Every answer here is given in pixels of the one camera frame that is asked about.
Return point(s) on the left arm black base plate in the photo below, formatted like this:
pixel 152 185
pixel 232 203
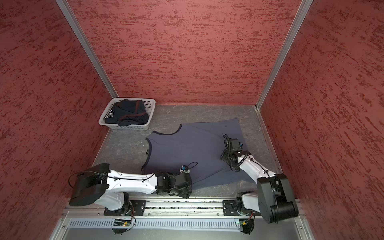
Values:
pixel 131 208

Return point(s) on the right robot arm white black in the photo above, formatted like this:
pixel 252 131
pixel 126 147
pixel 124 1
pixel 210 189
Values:
pixel 274 198

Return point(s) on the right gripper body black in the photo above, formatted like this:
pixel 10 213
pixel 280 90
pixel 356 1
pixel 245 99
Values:
pixel 226 155

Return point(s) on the aluminium corner post right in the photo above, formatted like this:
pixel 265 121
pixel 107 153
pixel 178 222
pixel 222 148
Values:
pixel 290 37

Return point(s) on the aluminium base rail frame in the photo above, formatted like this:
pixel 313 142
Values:
pixel 194 208

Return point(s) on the white plastic laundry basket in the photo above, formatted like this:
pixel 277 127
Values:
pixel 149 105

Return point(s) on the aluminium corner post left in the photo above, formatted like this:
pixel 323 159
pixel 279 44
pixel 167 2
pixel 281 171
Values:
pixel 76 27

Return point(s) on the grey-blue tank top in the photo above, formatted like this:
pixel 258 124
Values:
pixel 199 146

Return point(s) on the right small circuit board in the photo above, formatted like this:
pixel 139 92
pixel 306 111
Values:
pixel 244 223

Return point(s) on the left small circuit board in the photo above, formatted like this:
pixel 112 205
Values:
pixel 122 223

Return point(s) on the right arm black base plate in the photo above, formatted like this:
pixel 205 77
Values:
pixel 234 208

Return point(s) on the white perforated cable duct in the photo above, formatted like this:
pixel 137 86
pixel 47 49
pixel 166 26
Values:
pixel 167 224

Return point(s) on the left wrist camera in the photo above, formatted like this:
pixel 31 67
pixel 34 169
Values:
pixel 185 169

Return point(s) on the small circuit board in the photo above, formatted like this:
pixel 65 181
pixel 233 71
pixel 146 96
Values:
pixel 244 223
pixel 122 223

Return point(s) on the aluminium corner post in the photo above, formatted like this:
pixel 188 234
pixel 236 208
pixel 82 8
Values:
pixel 290 37
pixel 76 27

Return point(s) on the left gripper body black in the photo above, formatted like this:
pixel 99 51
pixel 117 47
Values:
pixel 184 192

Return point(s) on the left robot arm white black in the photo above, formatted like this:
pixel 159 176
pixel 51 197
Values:
pixel 109 188

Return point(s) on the dark navy maroon-trimmed tank top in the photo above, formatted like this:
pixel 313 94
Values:
pixel 126 113

